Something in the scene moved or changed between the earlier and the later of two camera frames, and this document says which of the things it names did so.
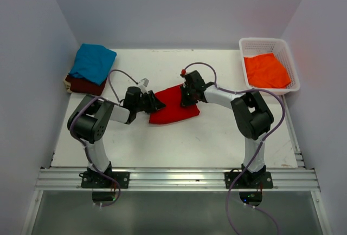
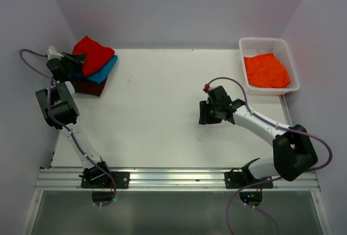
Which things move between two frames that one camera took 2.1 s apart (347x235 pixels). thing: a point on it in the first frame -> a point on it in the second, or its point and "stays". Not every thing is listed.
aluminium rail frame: x=299 y=178 stays
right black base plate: x=248 y=180 stays
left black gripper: x=155 y=104 -> x=77 y=59
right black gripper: x=185 y=102 -> x=205 y=118
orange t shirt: x=264 y=71 stays
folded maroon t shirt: x=79 y=85 stays
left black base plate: x=94 y=180 stays
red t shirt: x=173 y=111 -> x=97 y=56
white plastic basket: x=249 y=46 stays
